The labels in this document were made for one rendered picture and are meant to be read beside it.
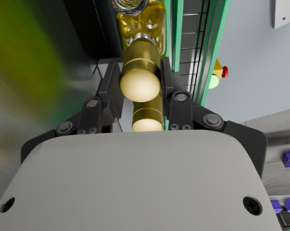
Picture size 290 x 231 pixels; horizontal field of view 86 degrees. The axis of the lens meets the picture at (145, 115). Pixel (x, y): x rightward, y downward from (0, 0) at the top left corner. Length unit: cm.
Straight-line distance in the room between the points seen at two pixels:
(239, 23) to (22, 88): 75
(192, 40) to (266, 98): 81
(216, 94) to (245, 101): 20
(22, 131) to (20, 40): 9
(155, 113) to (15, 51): 15
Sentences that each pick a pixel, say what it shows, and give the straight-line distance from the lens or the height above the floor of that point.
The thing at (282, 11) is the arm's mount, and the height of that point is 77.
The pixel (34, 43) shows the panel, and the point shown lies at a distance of 23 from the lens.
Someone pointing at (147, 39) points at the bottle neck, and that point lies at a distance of 17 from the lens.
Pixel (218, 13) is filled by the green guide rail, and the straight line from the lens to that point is 35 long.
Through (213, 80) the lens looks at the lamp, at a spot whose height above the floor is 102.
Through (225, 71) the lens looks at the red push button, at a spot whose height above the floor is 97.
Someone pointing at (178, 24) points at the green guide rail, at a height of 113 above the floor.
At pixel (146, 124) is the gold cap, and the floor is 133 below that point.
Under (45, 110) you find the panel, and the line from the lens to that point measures 22.
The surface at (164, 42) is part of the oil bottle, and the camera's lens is 20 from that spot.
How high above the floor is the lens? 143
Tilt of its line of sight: 41 degrees down
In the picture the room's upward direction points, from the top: 178 degrees counter-clockwise
